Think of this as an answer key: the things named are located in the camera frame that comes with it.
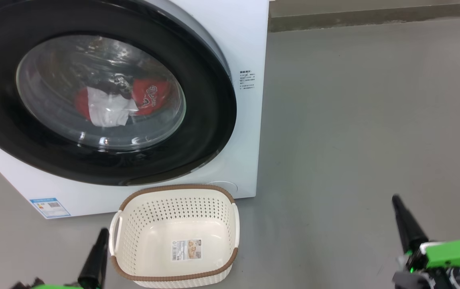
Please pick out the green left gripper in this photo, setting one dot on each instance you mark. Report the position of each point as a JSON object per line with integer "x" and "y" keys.
{"x": 53, "y": 287}

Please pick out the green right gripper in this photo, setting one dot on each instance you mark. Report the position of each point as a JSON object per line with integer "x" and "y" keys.
{"x": 454, "y": 253}

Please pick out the red and white shirt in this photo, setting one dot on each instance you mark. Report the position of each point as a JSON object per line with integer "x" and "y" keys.
{"x": 149, "y": 94}

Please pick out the washing machine door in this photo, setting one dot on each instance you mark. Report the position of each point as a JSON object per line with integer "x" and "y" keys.
{"x": 205, "y": 120}

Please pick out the cream perforated basket brown rim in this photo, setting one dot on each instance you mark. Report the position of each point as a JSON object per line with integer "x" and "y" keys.
{"x": 133, "y": 224}

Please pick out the white front-load washing machine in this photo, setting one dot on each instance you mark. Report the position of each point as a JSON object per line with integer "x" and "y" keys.
{"x": 250, "y": 32}

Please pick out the blue energy label sticker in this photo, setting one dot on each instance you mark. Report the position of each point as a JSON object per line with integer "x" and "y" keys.
{"x": 50, "y": 207}

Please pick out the paper product label sticker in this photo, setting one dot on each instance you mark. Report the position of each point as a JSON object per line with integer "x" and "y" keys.
{"x": 186, "y": 249}

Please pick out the grey wall baseboard strip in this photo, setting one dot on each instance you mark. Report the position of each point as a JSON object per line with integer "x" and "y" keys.
{"x": 374, "y": 18}

